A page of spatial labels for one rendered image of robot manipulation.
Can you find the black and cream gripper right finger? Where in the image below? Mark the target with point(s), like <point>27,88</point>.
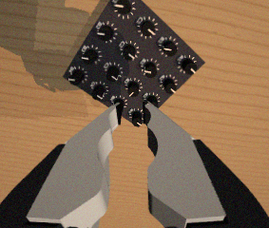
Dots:
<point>189,186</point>

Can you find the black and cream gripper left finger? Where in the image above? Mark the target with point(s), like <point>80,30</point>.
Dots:
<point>67,187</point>

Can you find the black knob box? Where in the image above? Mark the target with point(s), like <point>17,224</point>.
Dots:
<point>124,52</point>

